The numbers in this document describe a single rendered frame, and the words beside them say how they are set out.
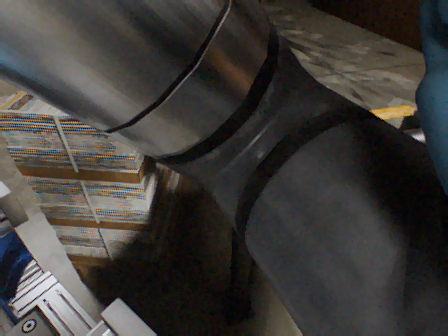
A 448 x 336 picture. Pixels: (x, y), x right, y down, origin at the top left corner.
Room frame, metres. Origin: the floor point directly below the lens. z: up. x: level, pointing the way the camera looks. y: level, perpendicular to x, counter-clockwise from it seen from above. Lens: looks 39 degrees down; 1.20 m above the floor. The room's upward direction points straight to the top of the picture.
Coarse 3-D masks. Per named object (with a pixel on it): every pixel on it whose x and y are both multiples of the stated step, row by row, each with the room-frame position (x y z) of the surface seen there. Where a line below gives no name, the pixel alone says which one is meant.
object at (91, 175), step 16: (144, 160) 0.71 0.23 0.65; (48, 176) 0.68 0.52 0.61; (64, 176) 0.67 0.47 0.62; (80, 176) 0.67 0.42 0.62; (96, 176) 0.66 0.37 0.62; (112, 176) 0.66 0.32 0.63; (128, 176) 0.65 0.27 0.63; (176, 208) 0.96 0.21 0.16; (64, 224) 0.68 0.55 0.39; (80, 224) 0.68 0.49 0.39; (96, 224) 0.67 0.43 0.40; (112, 224) 0.67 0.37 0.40; (128, 224) 0.66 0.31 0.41; (144, 224) 0.66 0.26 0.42; (80, 256) 0.68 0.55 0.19
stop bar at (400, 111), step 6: (384, 108) 0.72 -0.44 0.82; (390, 108) 0.72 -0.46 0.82; (396, 108) 0.72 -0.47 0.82; (402, 108) 0.72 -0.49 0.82; (408, 108) 0.72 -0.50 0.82; (414, 108) 0.72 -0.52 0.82; (378, 114) 0.69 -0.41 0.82; (384, 114) 0.69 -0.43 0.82; (390, 114) 0.69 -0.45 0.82; (396, 114) 0.70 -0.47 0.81; (402, 114) 0.70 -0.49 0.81; (408, 114) 0.71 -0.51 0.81
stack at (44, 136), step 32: (32, 96) 0.77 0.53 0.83; (0, 128) 0.69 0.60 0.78; (32, 128) 0.68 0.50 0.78; (64, 128) 0.67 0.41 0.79; (32, 160) 0.68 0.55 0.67; (64, 160) 0.67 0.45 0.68; (96, 160) 0.66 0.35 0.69; (128, 160) 0.65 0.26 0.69; (64, 192) 0.68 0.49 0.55; (96, 192) 0.67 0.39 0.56; (128, 192) 0.66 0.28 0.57; (160, 192) 0.80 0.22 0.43; (160, 224) 0.75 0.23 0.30; (96, 256) 0.68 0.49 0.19; (128, 256) 0.67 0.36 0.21; (160, 256) 0.69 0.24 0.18
